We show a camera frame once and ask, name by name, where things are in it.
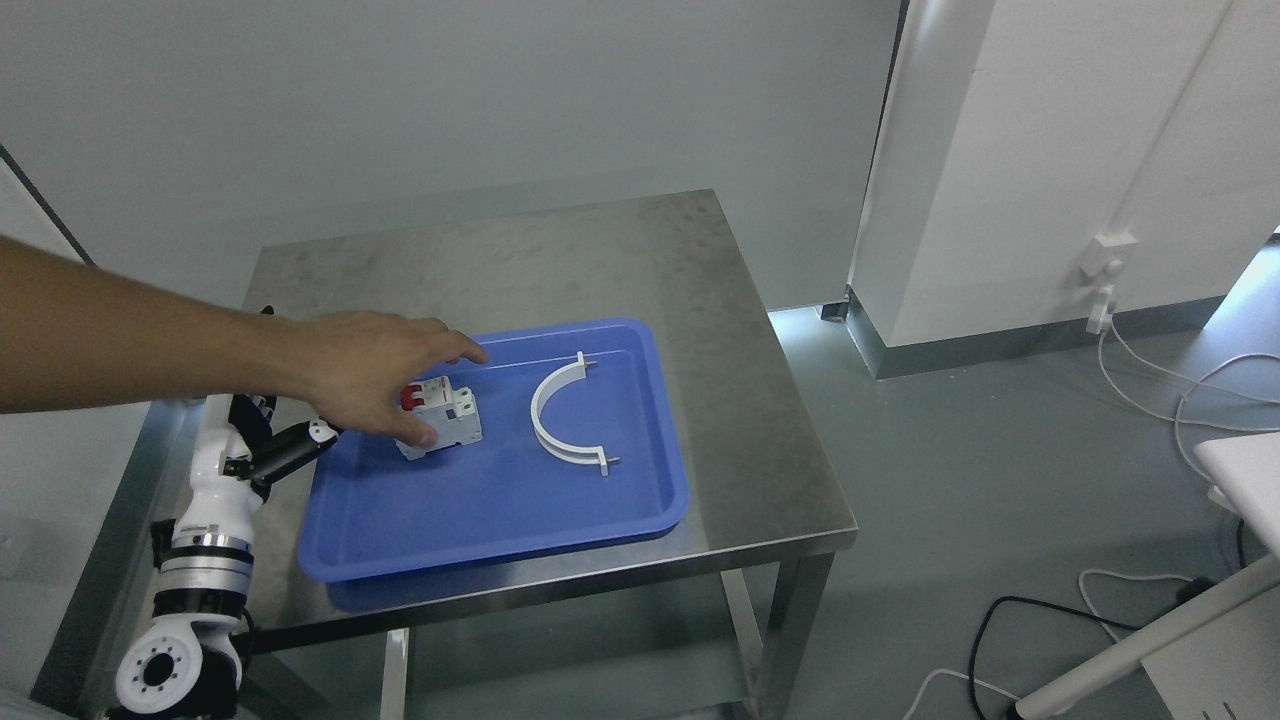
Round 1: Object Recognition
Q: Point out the person's bare forearm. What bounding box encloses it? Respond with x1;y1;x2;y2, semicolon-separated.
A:
1;238;308;413

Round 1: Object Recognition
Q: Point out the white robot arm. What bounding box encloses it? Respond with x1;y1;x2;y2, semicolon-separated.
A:
102;519;253;719

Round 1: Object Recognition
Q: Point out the white cable on floor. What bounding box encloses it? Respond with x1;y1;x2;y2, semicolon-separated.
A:
1098;320;1280;480

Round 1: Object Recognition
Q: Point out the blue plastic tray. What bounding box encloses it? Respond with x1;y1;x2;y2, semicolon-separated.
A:
297;318;690;583

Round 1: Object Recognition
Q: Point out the white red circuit breaker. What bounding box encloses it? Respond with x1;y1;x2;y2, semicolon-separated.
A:
396;375;484;461

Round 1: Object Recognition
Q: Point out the stainless steel table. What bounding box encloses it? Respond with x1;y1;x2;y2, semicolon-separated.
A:
242;190;858;719

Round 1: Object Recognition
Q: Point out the white wall socket plug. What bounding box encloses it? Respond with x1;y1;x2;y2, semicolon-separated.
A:
1079;231;1139;336

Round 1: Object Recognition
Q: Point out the person's bare right hand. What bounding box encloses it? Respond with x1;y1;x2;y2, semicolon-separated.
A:
276;313;489;448

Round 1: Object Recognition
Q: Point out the white desk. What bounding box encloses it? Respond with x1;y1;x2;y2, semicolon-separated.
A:
1012;432;1280;720

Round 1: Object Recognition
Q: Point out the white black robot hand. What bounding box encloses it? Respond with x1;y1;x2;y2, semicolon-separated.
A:
172;393;342;550

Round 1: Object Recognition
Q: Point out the white curved plastic bracket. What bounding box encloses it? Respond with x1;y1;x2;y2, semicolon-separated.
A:
527;351;620;478

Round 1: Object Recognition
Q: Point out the black cable on floor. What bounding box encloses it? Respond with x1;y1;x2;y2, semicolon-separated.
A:
966;575;1216;720

